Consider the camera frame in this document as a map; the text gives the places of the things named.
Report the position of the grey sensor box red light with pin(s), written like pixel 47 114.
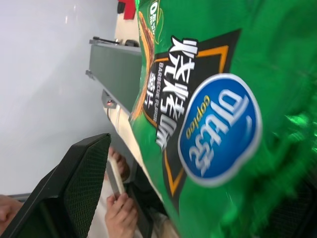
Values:
pixel 109 99

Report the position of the person's bare hand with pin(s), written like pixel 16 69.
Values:
pixel 121 215
pixel 121 163

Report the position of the red object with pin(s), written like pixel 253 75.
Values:
pixel 128 8

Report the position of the green barbecue potato chip bag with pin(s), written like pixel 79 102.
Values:
pixel 247 74

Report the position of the white smartphone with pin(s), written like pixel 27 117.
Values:
pixel 117 176

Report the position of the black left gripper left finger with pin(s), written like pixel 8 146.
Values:
pixel 62 188

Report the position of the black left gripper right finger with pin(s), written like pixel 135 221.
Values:
pixel 299 215

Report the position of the small black rounded device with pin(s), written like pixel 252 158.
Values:
pixel 131 43

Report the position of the grey-green conveyor belt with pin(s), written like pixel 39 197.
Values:
pixel 111 64

